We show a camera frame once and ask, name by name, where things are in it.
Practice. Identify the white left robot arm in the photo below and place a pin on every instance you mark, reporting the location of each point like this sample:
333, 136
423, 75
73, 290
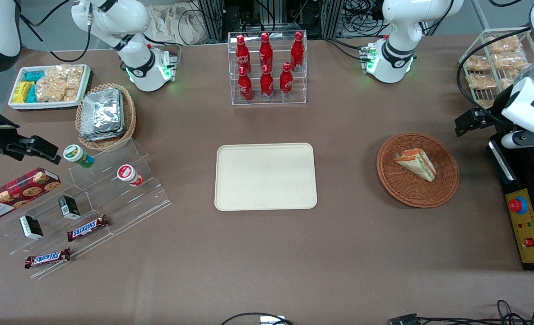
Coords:
393, 58

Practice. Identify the triangle sandwich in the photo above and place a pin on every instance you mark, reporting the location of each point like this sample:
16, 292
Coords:
418, 164

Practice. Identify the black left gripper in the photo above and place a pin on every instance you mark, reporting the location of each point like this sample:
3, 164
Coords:
493, 113

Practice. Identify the small black box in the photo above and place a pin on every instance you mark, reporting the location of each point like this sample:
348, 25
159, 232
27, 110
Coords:
31, 227
69, 207

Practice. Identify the red tartan cookie box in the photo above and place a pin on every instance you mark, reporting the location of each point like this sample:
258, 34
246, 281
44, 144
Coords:
18, 192

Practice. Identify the red lid cup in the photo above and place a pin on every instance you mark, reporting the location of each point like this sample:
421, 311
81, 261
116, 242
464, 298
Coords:
127, 174

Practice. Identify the beige plastic serving tray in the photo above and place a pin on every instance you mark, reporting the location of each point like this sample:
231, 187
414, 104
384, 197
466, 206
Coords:
266, 177

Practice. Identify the clear acrylic stepped display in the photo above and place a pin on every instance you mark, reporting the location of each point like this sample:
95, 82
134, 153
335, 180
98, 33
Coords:
127, 203

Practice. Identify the white rectangular snack tray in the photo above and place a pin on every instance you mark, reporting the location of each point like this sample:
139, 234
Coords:
16, 104

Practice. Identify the yellow snack packet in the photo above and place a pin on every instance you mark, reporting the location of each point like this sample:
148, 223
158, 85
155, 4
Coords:
22, 91

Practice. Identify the brown Snickers bar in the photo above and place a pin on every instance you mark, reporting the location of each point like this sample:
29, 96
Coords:
48, 258
87, 228

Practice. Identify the clear bag of snacks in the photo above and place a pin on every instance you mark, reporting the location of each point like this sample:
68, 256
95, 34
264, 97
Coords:
507, 83
477, 63
503, 44
484, 104
482, 81
509, 61

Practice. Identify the clear bag of crackers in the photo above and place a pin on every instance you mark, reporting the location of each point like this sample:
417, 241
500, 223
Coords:
59, 83

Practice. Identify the black control box yellow panel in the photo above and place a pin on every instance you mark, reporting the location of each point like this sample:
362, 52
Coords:
526, 189

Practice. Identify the black connector plug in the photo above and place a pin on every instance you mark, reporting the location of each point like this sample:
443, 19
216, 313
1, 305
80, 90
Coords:
404, 320

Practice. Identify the silver foil packs stack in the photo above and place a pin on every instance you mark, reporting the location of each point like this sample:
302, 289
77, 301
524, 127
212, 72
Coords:
102, 115

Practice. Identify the beige cloth bag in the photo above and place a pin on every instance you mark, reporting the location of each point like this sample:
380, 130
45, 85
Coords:
172, 22

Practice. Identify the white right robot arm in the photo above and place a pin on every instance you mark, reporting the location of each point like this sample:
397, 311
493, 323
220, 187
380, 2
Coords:
136, 67

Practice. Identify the red cola bottle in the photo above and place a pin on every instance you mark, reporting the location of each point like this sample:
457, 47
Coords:
267, 85
266, 52
245, 85
297, 52
286, 82
242, 54

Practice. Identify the green lid cup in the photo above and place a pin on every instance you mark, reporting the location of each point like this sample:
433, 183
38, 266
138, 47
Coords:
77, 155

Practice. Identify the black equipment rack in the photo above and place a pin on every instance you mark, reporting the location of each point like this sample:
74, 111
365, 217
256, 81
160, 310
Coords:
248, 16

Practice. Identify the teal snack packet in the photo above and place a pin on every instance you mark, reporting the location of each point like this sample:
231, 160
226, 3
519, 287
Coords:
35, 76
31, 95

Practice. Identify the round brown wicker basket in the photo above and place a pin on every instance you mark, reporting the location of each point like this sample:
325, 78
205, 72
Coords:
411, 189

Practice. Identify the grey metal strut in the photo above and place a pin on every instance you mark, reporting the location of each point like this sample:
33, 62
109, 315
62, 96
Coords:
480, 13

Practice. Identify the red emergency stop button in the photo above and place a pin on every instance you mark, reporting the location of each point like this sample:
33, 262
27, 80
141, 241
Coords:
516, 205

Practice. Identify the tan wicker basket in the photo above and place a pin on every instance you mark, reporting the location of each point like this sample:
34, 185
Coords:
129, 117

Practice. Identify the clear acrylic bottle rack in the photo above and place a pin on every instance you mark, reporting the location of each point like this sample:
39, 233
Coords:
269, 101

